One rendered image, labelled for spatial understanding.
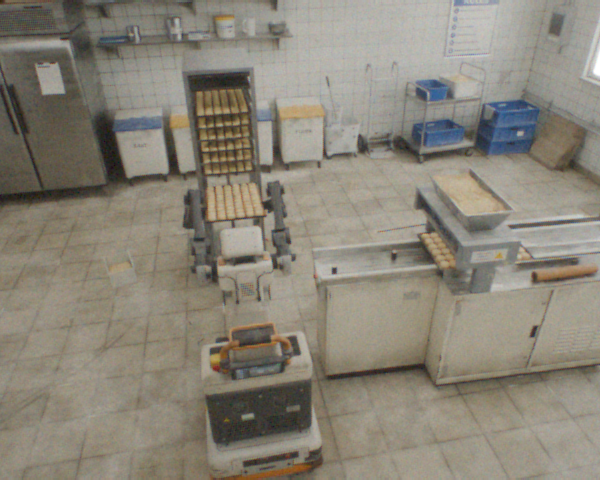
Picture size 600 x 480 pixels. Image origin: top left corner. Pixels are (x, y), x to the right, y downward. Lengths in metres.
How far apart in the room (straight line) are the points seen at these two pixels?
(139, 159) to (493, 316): 4.37
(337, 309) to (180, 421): 1.23
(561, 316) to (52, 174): 5.09
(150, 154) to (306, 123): 1.90
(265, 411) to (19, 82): 4.24
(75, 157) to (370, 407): 4.13
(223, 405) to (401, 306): 1.23
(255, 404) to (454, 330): 1.27
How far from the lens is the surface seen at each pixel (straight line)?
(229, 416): 2.60
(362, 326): 3.06
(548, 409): 3.59
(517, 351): 3.43
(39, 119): 5.77
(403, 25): 6.70
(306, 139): 6.00
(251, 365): 2.23
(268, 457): 2.78
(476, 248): 2.69
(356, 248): 3.04
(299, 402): 2.59
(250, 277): 2.43
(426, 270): 2.93
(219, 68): 3.43
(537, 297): 3.16
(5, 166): 6.09
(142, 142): 5.92
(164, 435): 3.27
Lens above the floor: 2.59
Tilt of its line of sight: 33 degrees down
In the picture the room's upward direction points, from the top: 1 degrees counter-clockwise
